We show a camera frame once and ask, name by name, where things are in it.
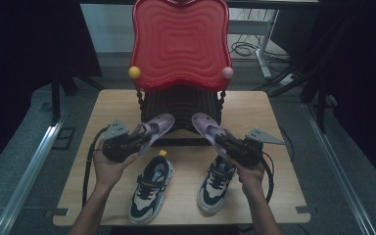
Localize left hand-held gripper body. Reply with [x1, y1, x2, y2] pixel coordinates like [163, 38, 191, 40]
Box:
[101, 117, 145, 165]

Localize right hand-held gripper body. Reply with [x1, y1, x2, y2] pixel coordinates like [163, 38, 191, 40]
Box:
[229, 126, 286, 168]

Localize navy and white sneaker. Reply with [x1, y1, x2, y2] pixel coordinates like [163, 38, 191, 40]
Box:
[128, 149, 174, 225]
[197, 155, 238, 215]

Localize red and black shoe rack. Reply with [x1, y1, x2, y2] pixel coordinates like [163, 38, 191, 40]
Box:
[127, 0, 234, 147]

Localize person's left hand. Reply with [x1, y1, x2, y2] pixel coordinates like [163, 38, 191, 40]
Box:
[92, 150, 139, 193]

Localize person's right hand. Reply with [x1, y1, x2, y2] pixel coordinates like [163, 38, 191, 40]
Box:
[230, 158, 266, 196]

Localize black metal stand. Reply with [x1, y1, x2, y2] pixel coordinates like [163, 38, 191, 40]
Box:
[253, 48, 337, 134]
[50, 70, 106, 124]

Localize white power strip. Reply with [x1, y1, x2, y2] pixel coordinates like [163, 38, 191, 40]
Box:
[274, 72, 298, 88]

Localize black curtain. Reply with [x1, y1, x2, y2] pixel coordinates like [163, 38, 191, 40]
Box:
[270, 0, 376, 189]
[0, 0, 103, 180]

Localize right hand-held gripper cable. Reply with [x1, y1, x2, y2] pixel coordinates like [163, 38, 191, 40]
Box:
[259, 150, 276, 204]

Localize hand-held gripper cable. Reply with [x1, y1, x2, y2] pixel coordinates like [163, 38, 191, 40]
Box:
[81, 125, 112, 209]
[259, 150, 276, 204]

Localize left hand-held gripper cable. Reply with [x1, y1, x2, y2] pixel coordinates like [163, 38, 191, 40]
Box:
[81, 125, 112, 209]

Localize black floor cables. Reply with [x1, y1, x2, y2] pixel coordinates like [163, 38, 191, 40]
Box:
[229, 33, 292, 66]

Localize aluminium floor rail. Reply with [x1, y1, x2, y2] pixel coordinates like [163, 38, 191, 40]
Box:
[302, 102, 376, 235]
[0, 116, 66, 235]

